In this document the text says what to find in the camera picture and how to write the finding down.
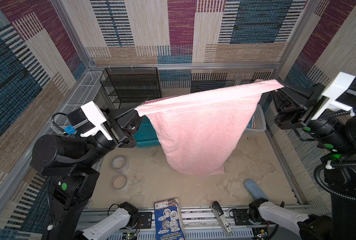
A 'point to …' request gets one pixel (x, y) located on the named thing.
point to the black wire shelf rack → (127, 87)
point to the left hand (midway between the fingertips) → (143, 99)
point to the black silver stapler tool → (221, 218)
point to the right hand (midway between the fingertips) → (271, 83)
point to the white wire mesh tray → (82, 93)
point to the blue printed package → (168, 220)
